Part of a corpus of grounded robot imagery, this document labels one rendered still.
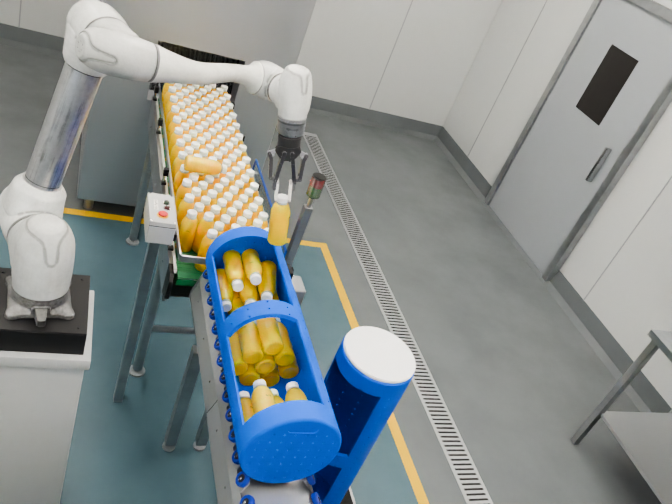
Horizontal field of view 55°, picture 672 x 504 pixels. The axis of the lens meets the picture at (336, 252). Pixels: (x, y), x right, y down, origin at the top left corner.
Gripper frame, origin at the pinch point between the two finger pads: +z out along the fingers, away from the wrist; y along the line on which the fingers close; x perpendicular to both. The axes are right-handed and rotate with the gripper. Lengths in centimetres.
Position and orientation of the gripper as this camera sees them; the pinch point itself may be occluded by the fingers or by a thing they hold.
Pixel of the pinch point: (283, 190)
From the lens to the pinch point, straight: 216.8
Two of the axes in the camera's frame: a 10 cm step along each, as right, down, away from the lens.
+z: -1.5, 8.5, 5.1
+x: -1.5, -5.3, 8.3
